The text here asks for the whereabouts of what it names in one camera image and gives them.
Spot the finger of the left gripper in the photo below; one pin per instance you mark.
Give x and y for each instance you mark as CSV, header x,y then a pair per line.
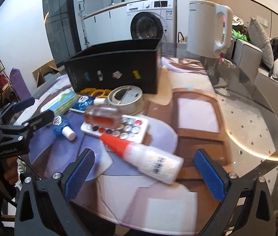
x,y
39,121
22,105

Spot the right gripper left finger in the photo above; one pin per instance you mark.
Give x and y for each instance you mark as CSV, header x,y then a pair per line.
x,y
44,205

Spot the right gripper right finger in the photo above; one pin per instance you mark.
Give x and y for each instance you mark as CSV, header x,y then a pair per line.
x,y
257,214

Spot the blue eye drop bottle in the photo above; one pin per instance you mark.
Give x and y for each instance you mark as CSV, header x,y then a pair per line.
x,y
61,127
85,101

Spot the amber handle screwdriver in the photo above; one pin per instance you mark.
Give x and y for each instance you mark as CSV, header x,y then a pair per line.
x,y
101,115

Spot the white colourful button remote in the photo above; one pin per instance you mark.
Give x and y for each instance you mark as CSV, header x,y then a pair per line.
x,y
132,128

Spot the white glue bottle red cap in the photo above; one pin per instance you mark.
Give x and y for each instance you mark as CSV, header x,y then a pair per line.
x,y
149,160

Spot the purple rolled mat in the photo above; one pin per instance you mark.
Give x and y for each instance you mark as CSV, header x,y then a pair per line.
x,y
19,84

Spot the brown cardboard box on floor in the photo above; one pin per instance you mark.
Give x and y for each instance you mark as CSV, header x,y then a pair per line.
x,y
45,72

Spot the upright mop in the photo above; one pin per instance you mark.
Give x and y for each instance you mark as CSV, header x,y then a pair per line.
x,y
81,9

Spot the black glass door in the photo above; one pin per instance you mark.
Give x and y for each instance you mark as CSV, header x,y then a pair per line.
x,y
61,28

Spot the black open cardboard box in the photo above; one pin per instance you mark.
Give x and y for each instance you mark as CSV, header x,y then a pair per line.
x,y
117,63

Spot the grey sofa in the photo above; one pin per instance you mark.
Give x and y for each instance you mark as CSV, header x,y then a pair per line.
x,y
248,57

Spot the white front-load washing machine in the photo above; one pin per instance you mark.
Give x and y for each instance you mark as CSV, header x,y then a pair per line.
x,y
154,19

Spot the woven wicker basket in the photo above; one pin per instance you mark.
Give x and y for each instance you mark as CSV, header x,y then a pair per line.
x,y
181,38

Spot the grey white pillow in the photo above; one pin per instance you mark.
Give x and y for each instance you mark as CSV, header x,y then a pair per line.
x,y
260,39

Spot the white electric kettle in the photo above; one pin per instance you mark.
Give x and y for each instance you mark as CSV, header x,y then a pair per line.
x,y
209,28

